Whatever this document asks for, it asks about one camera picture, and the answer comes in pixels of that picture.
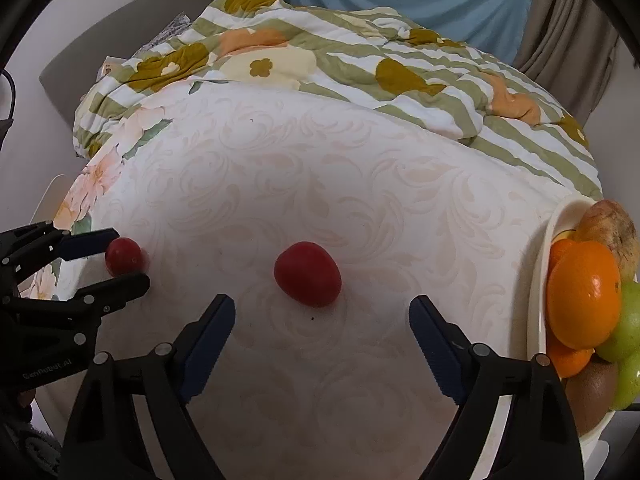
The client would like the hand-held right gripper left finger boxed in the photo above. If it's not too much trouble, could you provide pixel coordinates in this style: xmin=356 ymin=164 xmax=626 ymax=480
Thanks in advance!
xmin=60 ymin=294 xmax=237 ymax=480

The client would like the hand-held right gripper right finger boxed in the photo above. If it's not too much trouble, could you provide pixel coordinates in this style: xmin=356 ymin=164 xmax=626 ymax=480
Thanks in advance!
xmin=408 ymin=295 xmax=585 ymax=480

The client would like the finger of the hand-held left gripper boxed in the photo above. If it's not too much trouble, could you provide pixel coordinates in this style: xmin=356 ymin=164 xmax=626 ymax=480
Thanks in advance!
xmin=0 ymin=221 xmax=120 ymax=272
xmin=0 ymin=273 xmax=151 ymax=322

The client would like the small red tomato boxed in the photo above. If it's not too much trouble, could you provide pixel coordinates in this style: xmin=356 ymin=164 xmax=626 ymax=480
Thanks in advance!
xmin=104 ymin=237 xmax=145 ymax=277
xmin=273 ymin=241 xmax=343 ymax=309

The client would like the cream yellow plate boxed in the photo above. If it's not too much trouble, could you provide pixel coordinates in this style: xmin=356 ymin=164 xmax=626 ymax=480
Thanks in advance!
xmin=526 ymin=195 xmax=640 ymax=445

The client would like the small orange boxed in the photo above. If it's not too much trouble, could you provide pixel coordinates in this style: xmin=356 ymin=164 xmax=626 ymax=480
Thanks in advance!
xmin=547 ymin=334 xmax=596 ymax=379

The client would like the brown kiwi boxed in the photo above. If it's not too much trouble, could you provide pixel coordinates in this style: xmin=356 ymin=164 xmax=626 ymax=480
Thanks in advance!
xmin=563 ymin=357 xmax=621 ymax=437

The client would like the green apple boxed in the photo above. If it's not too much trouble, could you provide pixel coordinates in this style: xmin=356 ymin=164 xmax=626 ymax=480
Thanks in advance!
xmin=594 ymin=280 xmax=640 ymax=364
xmin=609 ymin=350 xmax=640 ymax=412

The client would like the person's left forearm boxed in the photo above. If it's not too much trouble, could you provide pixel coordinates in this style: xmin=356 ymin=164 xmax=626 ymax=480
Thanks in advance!
xmin=0 ymin=390 xmax=62 ymax=480

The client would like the white bed board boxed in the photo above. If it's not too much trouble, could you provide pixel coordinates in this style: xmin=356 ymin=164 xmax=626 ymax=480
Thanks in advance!
xmin=29 ymin=174 xmax=69 ymax=233

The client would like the red-yellow apple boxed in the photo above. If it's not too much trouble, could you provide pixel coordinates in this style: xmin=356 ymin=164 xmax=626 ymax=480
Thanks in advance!
xmin=574 ymin=199 xmax=637 ymax=282

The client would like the grey patterned cloth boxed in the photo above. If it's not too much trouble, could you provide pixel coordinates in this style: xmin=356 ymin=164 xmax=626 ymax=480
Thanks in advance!
xmin=134 ymin=10 xmax=194 ymax=57

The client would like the green striped floral quilt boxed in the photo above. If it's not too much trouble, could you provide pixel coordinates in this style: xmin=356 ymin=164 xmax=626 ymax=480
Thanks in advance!
xmin=72 ymin=0 xmax=604 ymax=202

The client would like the blue cloth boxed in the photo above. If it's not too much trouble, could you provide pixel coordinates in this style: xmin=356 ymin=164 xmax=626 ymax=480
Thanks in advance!
xmin=279 ymin=0 xmax=539 ymax=67

